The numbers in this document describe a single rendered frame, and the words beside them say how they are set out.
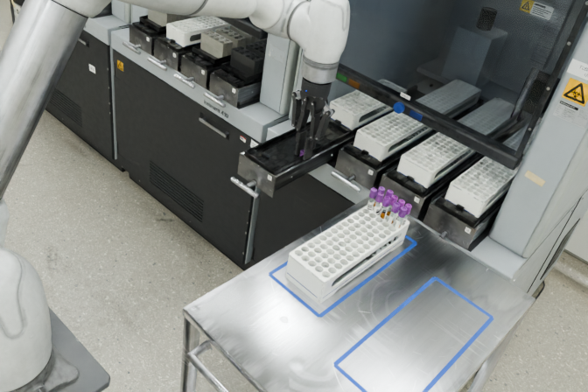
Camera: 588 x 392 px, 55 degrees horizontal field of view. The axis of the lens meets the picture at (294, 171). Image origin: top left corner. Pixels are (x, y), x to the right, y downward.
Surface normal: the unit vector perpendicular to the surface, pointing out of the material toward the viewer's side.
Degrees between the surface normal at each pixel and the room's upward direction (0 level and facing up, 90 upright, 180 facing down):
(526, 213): 90
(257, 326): 0
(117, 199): 0
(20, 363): 90
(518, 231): 90
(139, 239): 0
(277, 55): 90
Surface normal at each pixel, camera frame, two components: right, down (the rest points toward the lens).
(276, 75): -0.66, 0.35
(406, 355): 0.15, -0.80
